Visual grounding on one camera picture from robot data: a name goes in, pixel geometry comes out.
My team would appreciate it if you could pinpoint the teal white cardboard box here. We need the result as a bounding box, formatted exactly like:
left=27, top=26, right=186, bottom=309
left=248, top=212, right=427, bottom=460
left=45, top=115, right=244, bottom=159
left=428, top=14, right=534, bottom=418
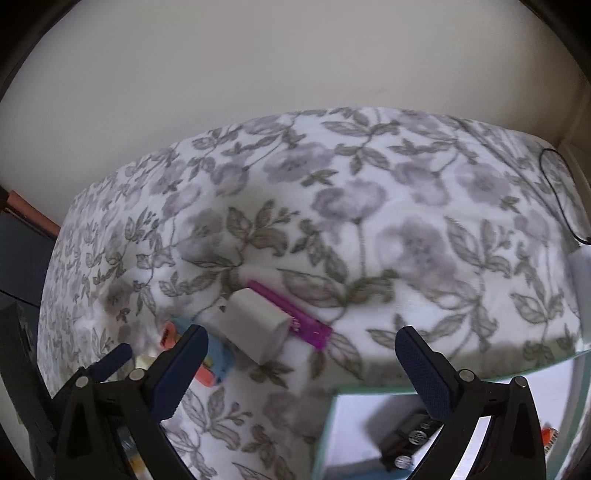
left=311, top=354, right=590, bottom=479

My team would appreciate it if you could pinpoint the white charger cube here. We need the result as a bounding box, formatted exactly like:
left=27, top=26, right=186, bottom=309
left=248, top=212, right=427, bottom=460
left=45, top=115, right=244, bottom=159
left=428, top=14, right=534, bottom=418
left=211, top=288, right=290, bottom=365

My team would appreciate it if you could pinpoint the small orange blue carrot knife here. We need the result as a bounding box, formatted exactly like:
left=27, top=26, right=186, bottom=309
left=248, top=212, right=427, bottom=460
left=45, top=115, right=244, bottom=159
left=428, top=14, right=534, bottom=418
left=160, top=318, right=235, bottom=387

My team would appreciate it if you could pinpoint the floral fleece blanket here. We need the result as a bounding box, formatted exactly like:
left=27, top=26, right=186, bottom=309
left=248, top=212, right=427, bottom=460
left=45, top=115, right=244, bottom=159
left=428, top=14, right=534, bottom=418
left=37, top=107, right=589, bottom=479

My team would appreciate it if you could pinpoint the black toy car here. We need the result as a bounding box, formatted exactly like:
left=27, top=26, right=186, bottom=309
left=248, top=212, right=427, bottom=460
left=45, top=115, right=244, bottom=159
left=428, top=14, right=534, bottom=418
left=378, top=410, right=443, bottom=471

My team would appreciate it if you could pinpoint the black cable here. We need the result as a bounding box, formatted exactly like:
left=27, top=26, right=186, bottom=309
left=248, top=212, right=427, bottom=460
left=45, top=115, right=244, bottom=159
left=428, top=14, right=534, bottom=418
left=539, top=147, right=591, bottom=245

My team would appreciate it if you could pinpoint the purple lighter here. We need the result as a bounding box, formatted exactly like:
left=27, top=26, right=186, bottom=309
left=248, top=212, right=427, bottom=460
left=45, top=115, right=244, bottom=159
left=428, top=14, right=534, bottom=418
left=247, top=280, right=332, bottom=351

